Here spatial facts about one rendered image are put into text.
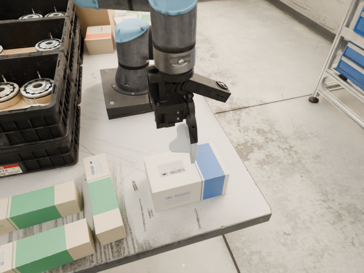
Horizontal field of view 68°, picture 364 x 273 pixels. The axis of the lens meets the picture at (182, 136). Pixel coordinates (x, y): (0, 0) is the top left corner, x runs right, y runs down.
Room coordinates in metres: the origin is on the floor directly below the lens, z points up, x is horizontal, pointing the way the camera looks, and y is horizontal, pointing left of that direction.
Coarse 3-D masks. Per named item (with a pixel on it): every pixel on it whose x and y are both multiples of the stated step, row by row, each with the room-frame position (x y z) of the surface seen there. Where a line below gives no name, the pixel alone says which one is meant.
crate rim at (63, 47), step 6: (42, 18) 1.07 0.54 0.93; (48, 18) 1.08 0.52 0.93; (54, 18) 1.07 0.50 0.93; (60, 18) 1.08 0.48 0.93; (66, 18) 1.07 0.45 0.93; (0, 24) 1.03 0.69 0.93; (66, 24) 1.02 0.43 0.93; (66, 30) 0.96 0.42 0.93; (66, 36) 0.92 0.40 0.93; (66, 42) 0.89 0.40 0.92; (60, 48) 0.82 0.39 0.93; (66, 48) 0.86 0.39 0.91; (12, 54) 0.78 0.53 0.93; (18, 54) 0.78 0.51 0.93; (24, 54) 0.78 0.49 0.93; (66, 54) 0.83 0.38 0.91
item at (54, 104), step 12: (0, 60) 0.75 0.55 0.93; (60, 60) 0.75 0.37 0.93; (60, 72) 0.68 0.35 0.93; (60, 84) 0.63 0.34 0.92; (60, 96) 0.59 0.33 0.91; (24, 108) 0.51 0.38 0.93; (36, 108) 0.51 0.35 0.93; (48, 108) 0.51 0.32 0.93; (0, 120) 0.49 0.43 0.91; (12, 120) 0.49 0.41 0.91
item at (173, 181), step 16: (208, 144) 0.53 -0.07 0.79; (144, 160) 0.47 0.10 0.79; (160, 160) 0.47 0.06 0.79; (176, 160) 0.47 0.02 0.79; (208, 160) 0.47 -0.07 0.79; (160, 176) 0.42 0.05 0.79; (176, 176) 0.42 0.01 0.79; (192, 176) 0.42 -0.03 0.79; (208, 176) 0.42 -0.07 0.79; (224, 176) 0.42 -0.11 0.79; (160, 192) 0.37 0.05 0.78; (176, 192) 0.38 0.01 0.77; (192, 192) 0.40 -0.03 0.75; (208, 192) 0.41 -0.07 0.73; (224, 192) 0.42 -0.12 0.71; (160, 208) 0.37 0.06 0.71
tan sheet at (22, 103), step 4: (20, 88) 0.74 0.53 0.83; (16, 104) 0.66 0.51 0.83; (20, 104) 0.66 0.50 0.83; (24, 104) 0.66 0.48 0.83; (28, 104) 0.66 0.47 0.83; (44, 104) 0.66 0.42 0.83; (48, 104) 0.66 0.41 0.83; (8, 108) 0.64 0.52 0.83; (12, 108) 0.64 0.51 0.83; (16, 108) 0.64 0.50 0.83; (20, 108) 0.64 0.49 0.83
